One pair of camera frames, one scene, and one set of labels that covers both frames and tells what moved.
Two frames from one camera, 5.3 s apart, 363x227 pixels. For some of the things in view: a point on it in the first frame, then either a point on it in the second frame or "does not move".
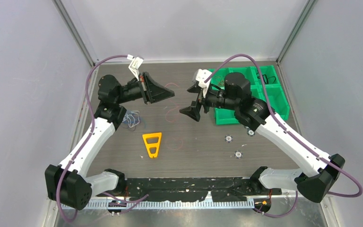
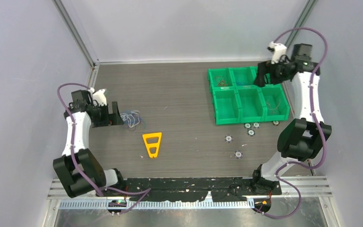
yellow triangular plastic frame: [152, 144] does not move
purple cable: [131, 122] does not move
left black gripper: [151, 91] to [113, 119]
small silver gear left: [229, 138] does not move
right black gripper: [193, 110] to [266, 67]
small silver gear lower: [238, 154] does not move
